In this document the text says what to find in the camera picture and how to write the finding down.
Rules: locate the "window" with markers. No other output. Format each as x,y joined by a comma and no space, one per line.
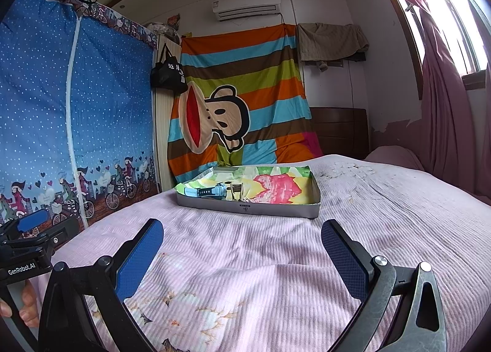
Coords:
452,10

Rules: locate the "white air conditioner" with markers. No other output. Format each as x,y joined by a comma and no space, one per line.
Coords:
247,5

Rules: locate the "person's left hand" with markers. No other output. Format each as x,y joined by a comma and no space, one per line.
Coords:
30,306

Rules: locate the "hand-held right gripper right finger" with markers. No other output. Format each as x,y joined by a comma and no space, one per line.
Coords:
343,260

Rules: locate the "khaki hanging garment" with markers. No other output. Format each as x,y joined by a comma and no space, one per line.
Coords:
330,41

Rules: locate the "light wooden cabinet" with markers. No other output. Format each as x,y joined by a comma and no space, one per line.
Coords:
163,145

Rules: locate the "beige hair claw clip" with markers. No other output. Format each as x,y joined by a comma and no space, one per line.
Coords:
236,191

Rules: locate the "blue dotted fabric wardrobe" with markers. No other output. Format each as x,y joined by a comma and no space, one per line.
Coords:
38,106

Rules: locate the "grey shallow cardboard box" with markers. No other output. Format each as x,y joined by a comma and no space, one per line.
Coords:
276,211

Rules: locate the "black tote bag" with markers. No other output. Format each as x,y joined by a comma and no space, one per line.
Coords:
168,74

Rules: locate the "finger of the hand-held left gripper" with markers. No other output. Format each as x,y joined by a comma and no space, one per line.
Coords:
32,220
65,231

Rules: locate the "dark wooden headboard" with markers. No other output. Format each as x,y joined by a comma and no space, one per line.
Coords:
339,129

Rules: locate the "pink striped bed sheet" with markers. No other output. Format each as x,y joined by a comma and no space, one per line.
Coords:
268,252

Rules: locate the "colourful painted paper lining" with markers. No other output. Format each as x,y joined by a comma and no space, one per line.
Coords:
280,187

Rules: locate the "blue smartwatch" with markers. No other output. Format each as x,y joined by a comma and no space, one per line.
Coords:
203,191

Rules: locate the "pink curtain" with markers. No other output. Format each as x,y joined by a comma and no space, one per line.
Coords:
445,125

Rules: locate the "striped monkey print blanket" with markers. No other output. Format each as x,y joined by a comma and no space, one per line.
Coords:
268,79

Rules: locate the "red wall decoration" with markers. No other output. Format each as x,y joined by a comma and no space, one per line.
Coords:
173,23

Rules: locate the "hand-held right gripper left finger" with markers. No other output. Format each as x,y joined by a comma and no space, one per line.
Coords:
140,260

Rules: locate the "pink pillow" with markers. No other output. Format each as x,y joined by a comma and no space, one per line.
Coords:
395,158

